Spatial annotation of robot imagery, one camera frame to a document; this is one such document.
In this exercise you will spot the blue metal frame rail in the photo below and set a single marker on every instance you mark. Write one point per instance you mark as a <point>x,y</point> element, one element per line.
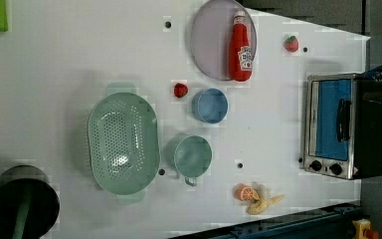
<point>331,222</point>

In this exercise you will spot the red strawberry toy centre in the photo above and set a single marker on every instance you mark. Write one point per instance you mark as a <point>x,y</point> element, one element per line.
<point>180,90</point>

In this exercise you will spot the red strawberry toy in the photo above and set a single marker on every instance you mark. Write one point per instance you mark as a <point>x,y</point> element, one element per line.
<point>291,44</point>
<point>180,90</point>

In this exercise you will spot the yellow red emergency button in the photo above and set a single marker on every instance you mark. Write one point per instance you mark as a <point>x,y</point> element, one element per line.
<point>363,230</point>

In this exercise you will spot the peeled banana toy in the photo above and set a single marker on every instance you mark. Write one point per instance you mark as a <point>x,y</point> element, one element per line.
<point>262,200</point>

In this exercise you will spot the blue bowl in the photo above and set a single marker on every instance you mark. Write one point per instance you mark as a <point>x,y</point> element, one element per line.
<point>210,106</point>

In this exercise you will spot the toaster oven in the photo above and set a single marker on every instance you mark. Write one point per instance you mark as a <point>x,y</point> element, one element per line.
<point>343,127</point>

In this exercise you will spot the green mug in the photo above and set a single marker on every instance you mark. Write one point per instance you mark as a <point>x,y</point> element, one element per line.
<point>190,155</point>

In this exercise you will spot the red ketchup bottle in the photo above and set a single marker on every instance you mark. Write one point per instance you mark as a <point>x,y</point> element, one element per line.
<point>240,56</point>

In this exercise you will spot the green spatula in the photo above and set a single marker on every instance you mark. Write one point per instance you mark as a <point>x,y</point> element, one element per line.
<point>22,214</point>

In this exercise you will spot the orange half toy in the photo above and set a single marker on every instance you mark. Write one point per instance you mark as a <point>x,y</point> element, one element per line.
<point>244,192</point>

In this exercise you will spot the red strawberry toy right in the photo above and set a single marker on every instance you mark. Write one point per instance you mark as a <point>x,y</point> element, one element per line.
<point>291,44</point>

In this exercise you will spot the lavender round plate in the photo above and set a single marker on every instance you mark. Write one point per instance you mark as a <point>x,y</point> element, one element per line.
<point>211,33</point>

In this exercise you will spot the black round bin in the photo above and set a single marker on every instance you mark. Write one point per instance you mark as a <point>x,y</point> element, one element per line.
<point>45,204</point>

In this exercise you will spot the green perforated colander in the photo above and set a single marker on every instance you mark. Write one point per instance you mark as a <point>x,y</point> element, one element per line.
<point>123,143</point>

